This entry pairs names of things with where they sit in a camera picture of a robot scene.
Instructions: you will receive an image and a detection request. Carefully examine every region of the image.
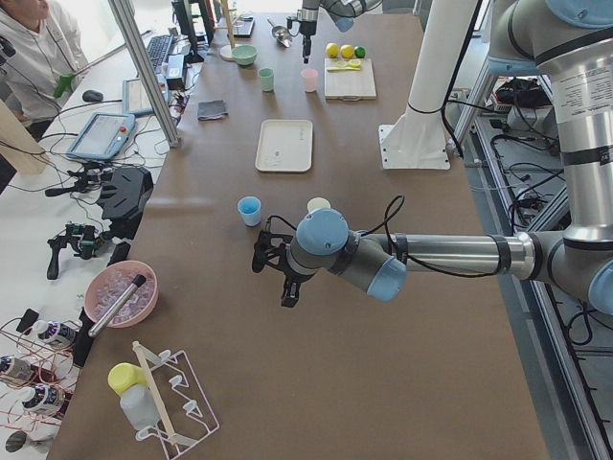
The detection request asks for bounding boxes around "white wire rack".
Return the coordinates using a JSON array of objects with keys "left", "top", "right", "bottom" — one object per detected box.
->
[{"left": 132, "top": 341, "right": 220, "bottom": 459}]

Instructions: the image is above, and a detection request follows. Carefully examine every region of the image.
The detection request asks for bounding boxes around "wooden cutting board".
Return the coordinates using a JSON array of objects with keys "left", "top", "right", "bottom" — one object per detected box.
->
[{"left": 324, "top": 58, "right": 376, "bottom": 101}]

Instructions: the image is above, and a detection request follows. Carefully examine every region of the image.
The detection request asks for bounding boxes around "wooden cup stand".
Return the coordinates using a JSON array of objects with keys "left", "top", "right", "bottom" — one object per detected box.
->
[{"left": 217, "top": 0, "right": 243, "bottom": 62}]

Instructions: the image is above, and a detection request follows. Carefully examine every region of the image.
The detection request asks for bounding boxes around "yellow plastic knife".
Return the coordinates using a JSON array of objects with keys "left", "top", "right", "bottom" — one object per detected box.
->
[{"left": 326, "top": 66, "right": 362, "bottom": 72}]

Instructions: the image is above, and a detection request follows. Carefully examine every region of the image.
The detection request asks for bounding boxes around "green plastic cup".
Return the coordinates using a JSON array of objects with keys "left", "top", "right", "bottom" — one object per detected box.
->
[{"left": 258, "top": 68, "right": 274, "bottom": 92}]

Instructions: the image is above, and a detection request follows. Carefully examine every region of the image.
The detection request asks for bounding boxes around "green lime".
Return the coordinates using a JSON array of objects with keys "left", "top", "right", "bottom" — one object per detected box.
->
[{"left": 354, "top": 46, "right": 366, "bottom": 58}]

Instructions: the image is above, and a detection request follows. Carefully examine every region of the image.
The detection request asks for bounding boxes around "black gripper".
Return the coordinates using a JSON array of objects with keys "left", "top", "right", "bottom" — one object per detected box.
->
[
  {"left": 286, "top": 10, "right": 317, "bottom": 64},
  {"left": 252, "top": 229, "right": 312, "bottom": 308}
]

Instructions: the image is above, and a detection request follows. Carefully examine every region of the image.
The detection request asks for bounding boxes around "blue teach pendant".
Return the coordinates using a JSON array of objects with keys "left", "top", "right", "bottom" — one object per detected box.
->
[
  {"left": 122, "top": 75, "right": 170, "bottom": 117},
  {"left": 66, "top": 112, "right": 136, "bottom": 160}
]

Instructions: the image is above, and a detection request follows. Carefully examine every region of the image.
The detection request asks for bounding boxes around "person in white hoodie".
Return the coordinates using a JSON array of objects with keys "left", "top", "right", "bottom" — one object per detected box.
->
[{"left": 1, "top": 1, "right": 88, "bottom": 139}]

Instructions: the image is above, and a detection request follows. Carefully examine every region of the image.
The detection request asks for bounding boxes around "yellow capped bottle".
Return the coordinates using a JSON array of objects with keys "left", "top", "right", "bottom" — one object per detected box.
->
[{"left": 107, "top": 362, "right": 161, "bottom": 430}]

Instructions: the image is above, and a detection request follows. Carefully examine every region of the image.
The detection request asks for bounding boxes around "whole yellow lemon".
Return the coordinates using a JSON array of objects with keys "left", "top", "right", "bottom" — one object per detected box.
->
[
  {"left": 325, "top": 42, "right": 339, "bottom": 58},
  {"left": 339, "top": 44, "right": 355, "bottom": 59}
]

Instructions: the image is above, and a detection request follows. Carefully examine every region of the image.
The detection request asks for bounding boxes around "grey folded cloth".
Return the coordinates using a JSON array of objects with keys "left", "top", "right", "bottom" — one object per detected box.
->
[{"left": 197, "top": 100, "right": 227, "bottom": 121}]

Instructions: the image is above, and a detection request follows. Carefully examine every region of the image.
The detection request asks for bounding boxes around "pink plastic cup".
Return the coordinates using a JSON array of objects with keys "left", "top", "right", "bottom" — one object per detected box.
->
[{"left": 301, "top": 68, "right": 319, "bottom": 93}]

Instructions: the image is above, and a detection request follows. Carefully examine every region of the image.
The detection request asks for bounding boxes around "cream rabbit serving tray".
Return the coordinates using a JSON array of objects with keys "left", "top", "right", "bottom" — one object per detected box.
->
[{"left": 255, "top": 119, "right": 313, "bottom": 173}]

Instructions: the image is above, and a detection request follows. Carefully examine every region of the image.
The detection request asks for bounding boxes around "aluminium frame post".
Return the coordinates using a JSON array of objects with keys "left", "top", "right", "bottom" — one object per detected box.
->
[{"left": 108, "top": 0, "right": 180, "bottom": 149}]

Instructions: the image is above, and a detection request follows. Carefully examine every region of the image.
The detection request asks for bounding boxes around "pink bowl with ice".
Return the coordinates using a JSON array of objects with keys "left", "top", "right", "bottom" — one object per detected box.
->
[{"left": 83, "top": 260, "right": 160, "bottom": 330}]

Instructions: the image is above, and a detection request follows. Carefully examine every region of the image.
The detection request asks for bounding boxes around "cream white plastic cup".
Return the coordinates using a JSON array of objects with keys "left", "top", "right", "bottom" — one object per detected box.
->
[{"left": 306, "top": 196, "right": 331, "bottom": 213}]

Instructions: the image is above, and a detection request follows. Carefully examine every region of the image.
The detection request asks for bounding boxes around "green plastic bowl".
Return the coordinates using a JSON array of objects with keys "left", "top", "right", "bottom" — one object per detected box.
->
[{"left": 231, "top": 44, "right": 258, "bottom": 66}]

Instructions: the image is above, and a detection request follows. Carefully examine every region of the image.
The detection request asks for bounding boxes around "black monitor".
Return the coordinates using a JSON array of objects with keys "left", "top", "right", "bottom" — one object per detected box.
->
[{"left": 170, "top": 0, "right": 215, "bottom": 64}]

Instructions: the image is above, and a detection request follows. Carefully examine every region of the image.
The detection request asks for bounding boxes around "light blue plastic cup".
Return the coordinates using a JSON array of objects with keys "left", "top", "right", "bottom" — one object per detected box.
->
[{"left": 237, "top": 195, "right": 261, "bottom": 227}]

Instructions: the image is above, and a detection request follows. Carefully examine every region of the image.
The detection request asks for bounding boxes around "metal ice scoop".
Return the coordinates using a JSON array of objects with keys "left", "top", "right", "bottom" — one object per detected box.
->
[{"left": 267, "top": 18, "right": 293, "bottom": 48}]

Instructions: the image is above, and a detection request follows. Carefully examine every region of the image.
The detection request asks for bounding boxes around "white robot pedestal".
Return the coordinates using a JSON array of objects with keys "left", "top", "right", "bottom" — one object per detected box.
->
[{"left": 379, "top": 0, "right": 481, "bottom": 170}]

